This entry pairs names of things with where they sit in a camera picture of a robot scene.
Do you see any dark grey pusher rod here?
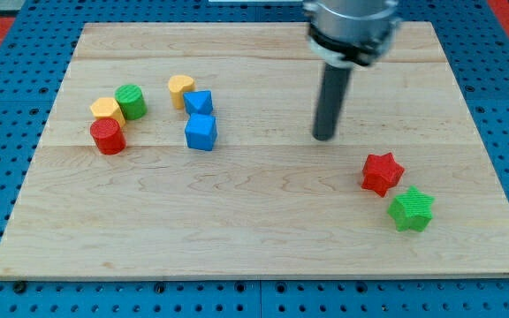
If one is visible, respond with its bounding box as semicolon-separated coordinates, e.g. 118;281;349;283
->
312;64;352;141

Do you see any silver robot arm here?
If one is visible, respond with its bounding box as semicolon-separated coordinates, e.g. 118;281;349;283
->
302;0;400;141

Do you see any blue triangle block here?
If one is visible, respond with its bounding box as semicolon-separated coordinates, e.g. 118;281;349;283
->
183;90;213;115

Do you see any blue cube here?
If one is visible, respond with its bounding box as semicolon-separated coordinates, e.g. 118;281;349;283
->
185;113;217;151

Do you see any red star block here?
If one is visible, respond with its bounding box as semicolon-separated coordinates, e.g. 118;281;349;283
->
361;152;405;197

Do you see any wooden board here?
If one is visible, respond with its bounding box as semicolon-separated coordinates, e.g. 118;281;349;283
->
0;22;509;281

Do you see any green star block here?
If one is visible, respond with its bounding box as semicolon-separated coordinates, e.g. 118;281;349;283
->
387;185;435;232

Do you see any yellow heart block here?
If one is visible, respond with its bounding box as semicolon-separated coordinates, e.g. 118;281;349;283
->
168;74;195;110

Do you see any green cylinder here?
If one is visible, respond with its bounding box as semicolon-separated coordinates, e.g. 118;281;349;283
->
114;84;148;120

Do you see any yellow hexagon block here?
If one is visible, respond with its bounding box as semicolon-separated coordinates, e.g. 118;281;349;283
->
90;97;125;128

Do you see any red cylinder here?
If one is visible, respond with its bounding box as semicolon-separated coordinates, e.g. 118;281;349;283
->
90;117;126;155

